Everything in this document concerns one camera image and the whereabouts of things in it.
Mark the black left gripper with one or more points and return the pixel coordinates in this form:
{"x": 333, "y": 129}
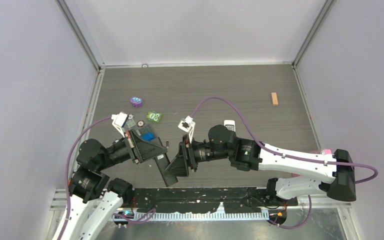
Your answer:
{"x": 143, "y": 149}

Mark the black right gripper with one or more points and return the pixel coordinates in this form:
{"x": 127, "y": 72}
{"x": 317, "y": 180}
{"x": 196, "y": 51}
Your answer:
{"x": 185, "y": 158}

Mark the black remote control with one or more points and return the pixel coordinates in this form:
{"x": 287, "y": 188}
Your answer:
{"x": 162, "y": 162}

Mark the white remote control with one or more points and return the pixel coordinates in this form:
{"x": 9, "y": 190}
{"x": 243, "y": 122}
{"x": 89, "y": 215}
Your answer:
{"x": 230, "y": 124}

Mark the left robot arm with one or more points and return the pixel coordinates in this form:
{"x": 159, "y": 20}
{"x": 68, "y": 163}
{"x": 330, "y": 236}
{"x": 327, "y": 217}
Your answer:
{"x": 93, "y": 198}

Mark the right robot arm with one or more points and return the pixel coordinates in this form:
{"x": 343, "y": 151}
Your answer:
{"x": 315, "y": 173}

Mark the blue building brick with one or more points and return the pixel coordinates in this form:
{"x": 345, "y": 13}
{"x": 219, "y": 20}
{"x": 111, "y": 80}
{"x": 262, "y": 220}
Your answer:
{"x": 149, "y": 136}

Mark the grey building baseplate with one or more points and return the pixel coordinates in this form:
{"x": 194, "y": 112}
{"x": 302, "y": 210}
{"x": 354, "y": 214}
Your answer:
{"x": 143, "y": 130}

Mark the grey building brick piece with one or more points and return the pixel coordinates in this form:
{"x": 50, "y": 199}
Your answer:
{"x": 130, "y": 123}

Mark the green monster toy block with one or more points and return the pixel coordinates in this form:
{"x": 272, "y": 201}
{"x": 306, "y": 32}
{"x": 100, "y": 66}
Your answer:
{"x": 153, "y": 116}

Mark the purple monster toy block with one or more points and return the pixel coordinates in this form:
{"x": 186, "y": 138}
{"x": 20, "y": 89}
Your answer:
{"x": 136, "y": 102}

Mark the orange wooden block far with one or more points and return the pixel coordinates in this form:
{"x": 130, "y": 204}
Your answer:
{"x": 274, "y": 99}

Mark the pink toy toaster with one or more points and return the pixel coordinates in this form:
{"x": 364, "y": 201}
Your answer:
{"x": 319, "y": 151}

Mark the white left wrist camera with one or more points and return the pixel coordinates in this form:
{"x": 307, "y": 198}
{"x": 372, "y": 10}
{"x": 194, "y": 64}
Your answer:
{"x": 118, "y": 122}

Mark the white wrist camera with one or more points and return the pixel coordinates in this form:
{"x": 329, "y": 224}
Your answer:
{"x": 118, "y": 122}
{"x": 188, "y": 126}

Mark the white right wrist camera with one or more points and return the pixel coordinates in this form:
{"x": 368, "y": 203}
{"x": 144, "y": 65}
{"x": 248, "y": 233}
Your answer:
{"x": 188, "y": 126}

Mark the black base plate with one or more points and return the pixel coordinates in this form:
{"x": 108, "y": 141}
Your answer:
{"x": 202, "y": 200}

